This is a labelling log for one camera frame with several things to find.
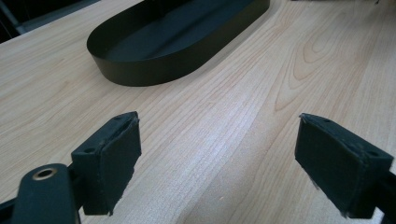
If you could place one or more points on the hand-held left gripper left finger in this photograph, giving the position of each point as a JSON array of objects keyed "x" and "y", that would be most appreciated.
[{"x": 107, "y": 165}]

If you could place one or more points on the black oval tray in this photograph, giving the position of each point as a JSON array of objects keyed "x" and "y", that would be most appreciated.
[{"x": 174, "y": 46}]

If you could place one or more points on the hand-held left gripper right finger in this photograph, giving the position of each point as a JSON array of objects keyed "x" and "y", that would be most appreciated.
[{"x": 336, "y": 161}]

